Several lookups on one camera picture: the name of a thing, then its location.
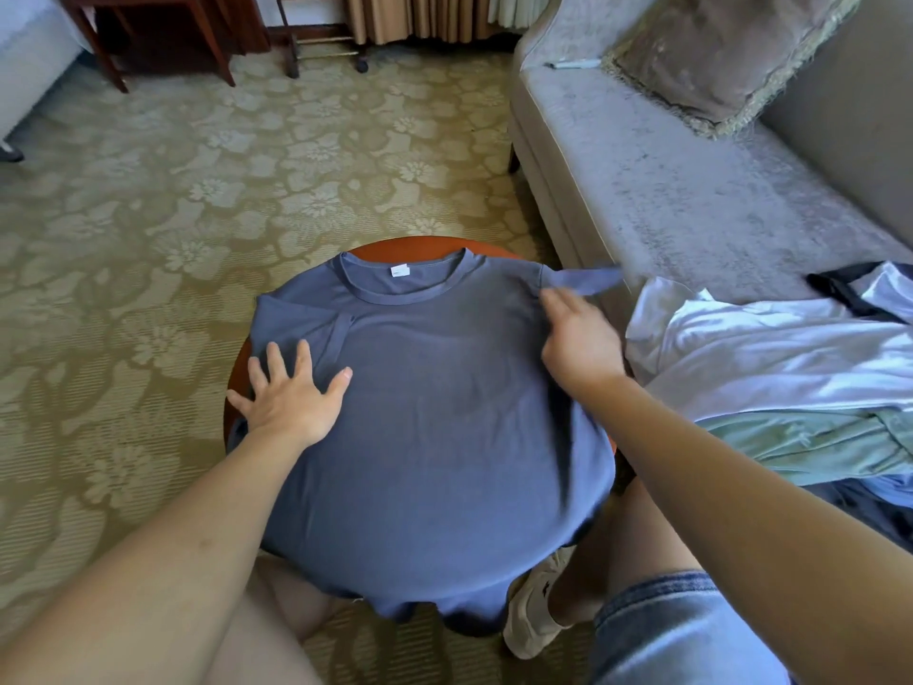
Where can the person's left hand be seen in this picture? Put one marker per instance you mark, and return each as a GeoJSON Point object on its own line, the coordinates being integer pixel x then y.
{"type": "Point", "coordinates": [293, 406]}

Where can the person's right hand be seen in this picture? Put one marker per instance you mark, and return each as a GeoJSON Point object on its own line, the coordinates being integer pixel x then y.
{"type": "Point", "coordinates": [582, 346]}

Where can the slate blue T-shirt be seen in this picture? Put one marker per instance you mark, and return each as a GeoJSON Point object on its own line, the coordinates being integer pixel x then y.
{"type": "Point", "coordinates": [442, 449]}

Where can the pile of clothes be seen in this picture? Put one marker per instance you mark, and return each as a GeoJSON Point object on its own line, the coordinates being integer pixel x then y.
{"type": "Point", "coordinates": [771, 364]}

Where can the person's right forearm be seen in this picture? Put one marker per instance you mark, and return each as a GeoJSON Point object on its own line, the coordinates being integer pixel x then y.
{"type": "Point", "coordinates": [771, 521]}

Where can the person's left forearm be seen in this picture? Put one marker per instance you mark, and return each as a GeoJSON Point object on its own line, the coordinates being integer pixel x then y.
{"type": "Point", "coordinates": [157, 578]}

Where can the person's right leg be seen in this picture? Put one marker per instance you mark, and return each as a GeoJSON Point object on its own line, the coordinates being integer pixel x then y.
{"type": "Point", "coordinates": [628, 549]}

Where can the round wooden table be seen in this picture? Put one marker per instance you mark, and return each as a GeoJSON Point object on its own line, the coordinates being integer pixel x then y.
{"type": "Point", "coordinates": [428, 245]}

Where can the grey velvet chaise sofa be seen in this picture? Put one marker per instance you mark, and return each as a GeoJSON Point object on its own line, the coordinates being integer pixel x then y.
{"type": "Point", "coordinates": [671, 178]}

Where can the white sneaker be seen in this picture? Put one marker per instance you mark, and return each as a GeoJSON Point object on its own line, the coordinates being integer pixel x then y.
{"type": "Point", "coordinates": [535, 606]}

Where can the small white flat object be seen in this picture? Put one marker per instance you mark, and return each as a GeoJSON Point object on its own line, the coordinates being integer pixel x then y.
{"type": "Point", "coordinates": [575, 64]}

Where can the blue denim shorts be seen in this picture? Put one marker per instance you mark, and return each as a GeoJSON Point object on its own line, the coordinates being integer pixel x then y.
{"type": "Point", "coordinates": [685, 635]}

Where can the brown fringed cushion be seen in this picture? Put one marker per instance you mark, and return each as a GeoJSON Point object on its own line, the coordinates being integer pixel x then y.
{"type": "Point", "coordinates": [728, 50]}

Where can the white sheer curtain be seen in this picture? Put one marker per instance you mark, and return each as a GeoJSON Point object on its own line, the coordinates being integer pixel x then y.
{"type": "Point", "coordinates": [521, 7]}

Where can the black valet stand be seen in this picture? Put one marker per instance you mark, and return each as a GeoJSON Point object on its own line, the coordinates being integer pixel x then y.
{"type": "Point", "coordinates": [325, 50]}

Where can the beige curtain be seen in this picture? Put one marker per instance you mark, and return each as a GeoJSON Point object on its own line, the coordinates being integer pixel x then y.
{"type": "Point", "coordinates": [421, 14]}

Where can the dark wooden nightstand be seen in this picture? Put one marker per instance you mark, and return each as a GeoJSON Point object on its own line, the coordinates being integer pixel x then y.
{"type": "Point", "coordinates": [200, 14]}

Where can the white bed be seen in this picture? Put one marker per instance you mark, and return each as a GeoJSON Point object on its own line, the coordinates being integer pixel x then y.
{"type": "Point", "coordinates": [32, 50]}

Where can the dark wooden wall panel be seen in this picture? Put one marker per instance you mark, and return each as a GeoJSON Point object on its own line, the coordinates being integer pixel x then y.
{"type": "Point", "coordinates": [246, 14]}

